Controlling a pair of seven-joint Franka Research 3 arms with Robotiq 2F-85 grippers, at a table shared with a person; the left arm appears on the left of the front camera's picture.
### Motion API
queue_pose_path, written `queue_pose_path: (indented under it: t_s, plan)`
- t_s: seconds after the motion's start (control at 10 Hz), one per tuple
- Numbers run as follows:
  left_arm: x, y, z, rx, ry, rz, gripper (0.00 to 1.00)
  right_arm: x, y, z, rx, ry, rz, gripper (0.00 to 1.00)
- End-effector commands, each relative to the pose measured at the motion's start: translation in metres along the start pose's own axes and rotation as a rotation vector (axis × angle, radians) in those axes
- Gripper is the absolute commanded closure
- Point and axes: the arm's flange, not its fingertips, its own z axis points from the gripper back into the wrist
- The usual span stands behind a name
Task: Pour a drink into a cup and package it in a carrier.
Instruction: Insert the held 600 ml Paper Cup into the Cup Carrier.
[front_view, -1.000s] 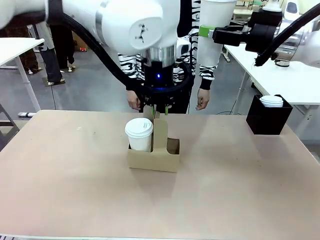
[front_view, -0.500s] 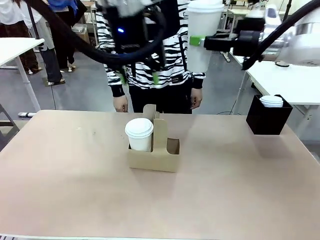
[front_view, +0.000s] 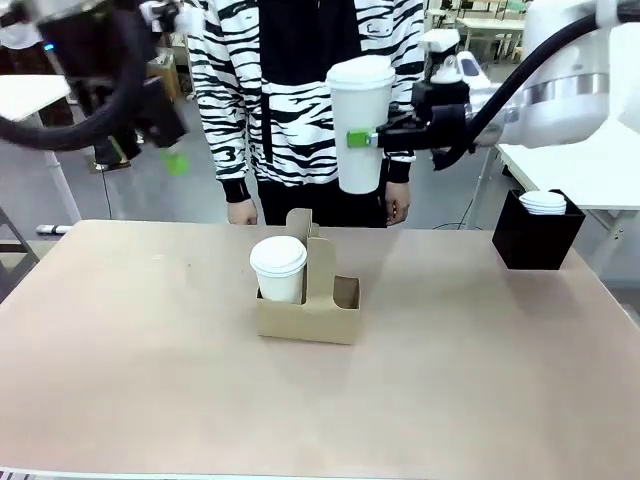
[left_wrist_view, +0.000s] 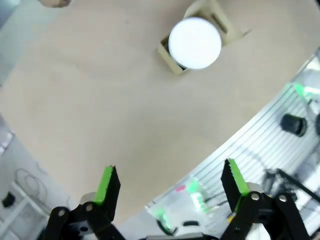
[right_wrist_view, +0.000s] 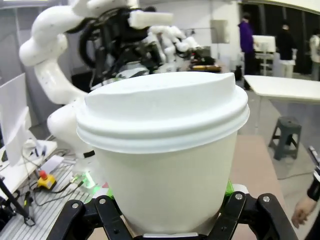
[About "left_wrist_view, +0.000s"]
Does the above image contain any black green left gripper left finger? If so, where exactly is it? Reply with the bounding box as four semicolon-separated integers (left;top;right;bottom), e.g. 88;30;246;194
43;164;126;240

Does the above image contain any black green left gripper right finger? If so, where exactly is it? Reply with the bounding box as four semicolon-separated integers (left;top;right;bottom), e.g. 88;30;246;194
219;157;312;240

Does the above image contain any white light bulb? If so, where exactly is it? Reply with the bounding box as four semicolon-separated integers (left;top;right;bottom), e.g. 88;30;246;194
167;16;223;71

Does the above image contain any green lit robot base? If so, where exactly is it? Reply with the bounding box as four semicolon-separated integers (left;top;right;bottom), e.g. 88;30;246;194
284;67;320;113

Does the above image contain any person's hand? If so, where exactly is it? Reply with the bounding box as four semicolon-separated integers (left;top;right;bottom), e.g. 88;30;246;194
39;0;73;9

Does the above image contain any clear plastic box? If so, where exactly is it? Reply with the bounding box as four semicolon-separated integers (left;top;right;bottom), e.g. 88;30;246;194
146;174;213;230

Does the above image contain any black round knob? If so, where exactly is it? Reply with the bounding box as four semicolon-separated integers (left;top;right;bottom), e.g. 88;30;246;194
279;113;309;138

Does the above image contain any small black floor object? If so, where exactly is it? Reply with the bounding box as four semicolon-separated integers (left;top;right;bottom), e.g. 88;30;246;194
1;191;16;208

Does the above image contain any slotted aluminium base plate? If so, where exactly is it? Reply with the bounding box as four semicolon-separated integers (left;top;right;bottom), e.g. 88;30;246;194
144;48;320;240

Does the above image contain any grey looped cable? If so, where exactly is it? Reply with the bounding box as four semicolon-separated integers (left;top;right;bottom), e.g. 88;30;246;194
14;168;49;201

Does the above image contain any white floor frame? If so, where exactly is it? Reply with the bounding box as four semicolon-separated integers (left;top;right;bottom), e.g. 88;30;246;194
0;179;52;240

